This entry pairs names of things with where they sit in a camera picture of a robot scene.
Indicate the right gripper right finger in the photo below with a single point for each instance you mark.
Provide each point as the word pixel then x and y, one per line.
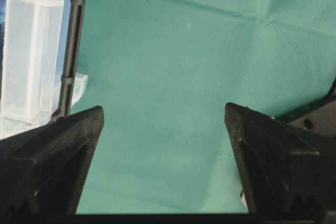
pixel 282 167

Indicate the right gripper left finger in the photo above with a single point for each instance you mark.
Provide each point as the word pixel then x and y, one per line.
pixel 43 170

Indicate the clear plastic storage case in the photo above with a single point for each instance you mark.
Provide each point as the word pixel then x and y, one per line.
pixel 34 37

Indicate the green table cloth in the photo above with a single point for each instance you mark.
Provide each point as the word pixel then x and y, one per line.
pixel 163 71

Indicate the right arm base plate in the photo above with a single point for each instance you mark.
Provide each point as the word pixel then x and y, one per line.
pixel 317 117

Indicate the black frame rail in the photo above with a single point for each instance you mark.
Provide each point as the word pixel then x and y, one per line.
pixel 71 58

